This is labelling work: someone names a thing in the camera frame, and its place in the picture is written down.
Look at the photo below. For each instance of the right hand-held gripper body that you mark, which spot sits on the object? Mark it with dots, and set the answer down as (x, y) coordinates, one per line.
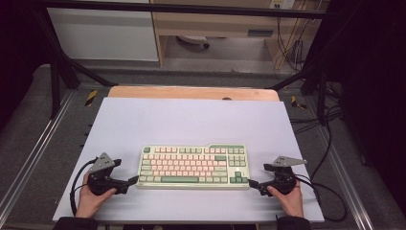
(282, 179)

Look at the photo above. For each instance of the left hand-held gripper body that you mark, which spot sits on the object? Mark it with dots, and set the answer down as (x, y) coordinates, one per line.
(102, 183)

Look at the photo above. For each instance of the green and cream keyboard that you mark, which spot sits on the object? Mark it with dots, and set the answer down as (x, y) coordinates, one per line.
(191, 179)

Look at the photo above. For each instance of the person's left hand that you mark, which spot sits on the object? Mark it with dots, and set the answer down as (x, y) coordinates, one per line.
(89, 204)

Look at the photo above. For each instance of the person's right hand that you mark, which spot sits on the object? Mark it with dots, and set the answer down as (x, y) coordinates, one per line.
(292, 204)

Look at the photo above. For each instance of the yellow black tape marker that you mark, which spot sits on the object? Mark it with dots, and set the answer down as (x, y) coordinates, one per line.
(91, 97)
(297, 103)

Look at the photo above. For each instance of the wooden table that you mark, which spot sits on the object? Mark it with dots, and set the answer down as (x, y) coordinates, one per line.
(178, 92)

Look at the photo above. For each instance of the black metal stand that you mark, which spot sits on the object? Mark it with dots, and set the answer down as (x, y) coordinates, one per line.
(55, 83)
(322, 89)

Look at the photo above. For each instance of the black curtain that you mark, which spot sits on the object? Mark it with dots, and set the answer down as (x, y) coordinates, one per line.
(376, 96)
(16, 48)

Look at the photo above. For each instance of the white cabinet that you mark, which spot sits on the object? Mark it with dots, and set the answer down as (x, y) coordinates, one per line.
(102, 35)

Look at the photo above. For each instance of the grey desk label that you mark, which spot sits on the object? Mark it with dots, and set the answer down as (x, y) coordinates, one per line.
(260, 33)

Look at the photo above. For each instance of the grey chair base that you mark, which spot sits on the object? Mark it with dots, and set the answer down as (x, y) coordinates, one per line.
(193, 40)

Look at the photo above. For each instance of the light wooden desk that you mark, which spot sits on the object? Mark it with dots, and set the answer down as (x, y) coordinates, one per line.
(217, 24)

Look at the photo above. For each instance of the white power strip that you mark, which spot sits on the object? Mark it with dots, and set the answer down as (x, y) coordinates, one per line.
(282, 4)

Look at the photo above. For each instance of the black metal crossbar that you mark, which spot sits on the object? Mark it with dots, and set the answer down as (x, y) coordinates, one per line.
(191, 9)

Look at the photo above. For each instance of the aluminium rail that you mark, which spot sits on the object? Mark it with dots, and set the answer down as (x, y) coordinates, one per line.
(344, 179)
(35, 153)

